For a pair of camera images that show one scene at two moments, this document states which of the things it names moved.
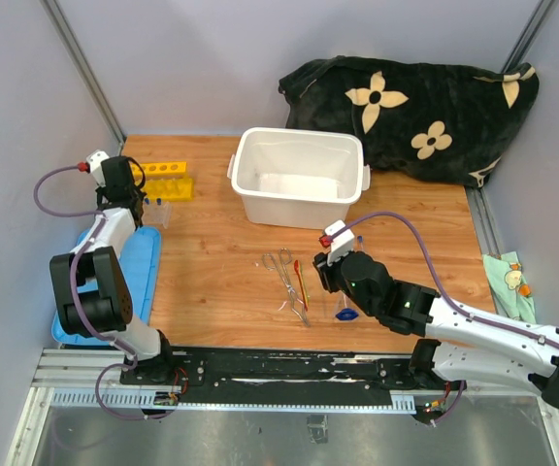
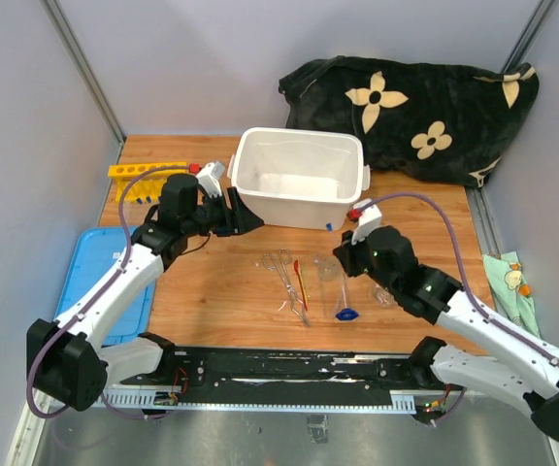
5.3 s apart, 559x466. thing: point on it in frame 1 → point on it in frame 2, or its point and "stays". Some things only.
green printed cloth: x=512 y=294 stays
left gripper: x=101 y=190 → x=242 y=219
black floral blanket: x=429 y=123 stays
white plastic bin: x=298 y=178 stays
